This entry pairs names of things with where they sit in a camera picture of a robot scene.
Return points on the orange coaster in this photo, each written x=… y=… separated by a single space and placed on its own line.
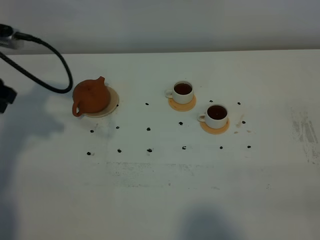
x=182 y=107
x=215 y=131

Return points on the white teacup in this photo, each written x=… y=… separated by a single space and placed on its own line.
x=215 y=116
x=182 y=92

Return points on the orange coaster front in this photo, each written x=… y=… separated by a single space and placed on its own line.
x=215 y=131

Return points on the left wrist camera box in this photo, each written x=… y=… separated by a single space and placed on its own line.
x=8 y=37

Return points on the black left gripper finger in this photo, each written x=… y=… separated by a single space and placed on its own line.
x=7 y=96

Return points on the orange coaster rear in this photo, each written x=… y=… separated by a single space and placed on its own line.
x=182 y=107

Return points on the beige round teapot coaster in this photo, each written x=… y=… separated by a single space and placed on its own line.
x=113 y=104

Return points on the brown clay teapot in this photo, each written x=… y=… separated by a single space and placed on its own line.
x=90 y=96

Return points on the white teacup rear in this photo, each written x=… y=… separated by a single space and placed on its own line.
x=182 y=92

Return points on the white teacup front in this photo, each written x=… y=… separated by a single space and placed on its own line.
x=215 y=116

